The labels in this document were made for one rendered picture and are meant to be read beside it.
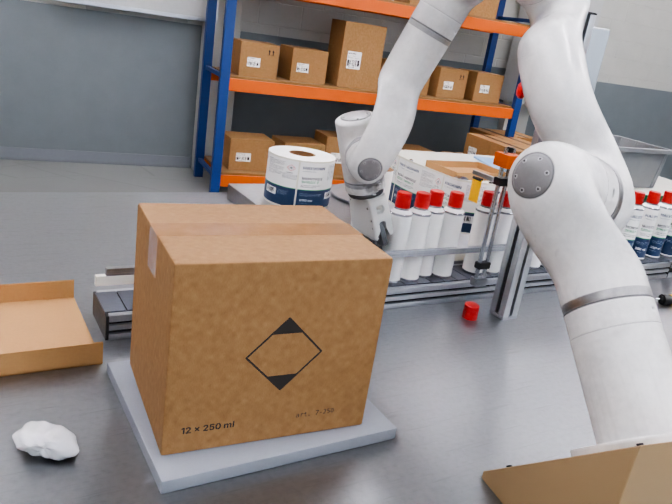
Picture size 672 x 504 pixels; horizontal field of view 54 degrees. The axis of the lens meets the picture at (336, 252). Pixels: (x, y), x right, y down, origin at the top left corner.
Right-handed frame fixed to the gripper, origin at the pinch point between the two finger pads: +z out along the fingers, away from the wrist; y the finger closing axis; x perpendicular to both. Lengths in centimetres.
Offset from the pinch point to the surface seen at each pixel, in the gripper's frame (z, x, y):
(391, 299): 9.4, 0.6, -5.6
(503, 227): 6.1, -34.5, -3.1
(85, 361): -12, 63, -13
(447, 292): 14.5, -14.6, -5.6
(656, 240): 35, -95, -2
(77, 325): -11, 62, 1
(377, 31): 37, -226, 348
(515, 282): 11.2, -25.1, -16.9
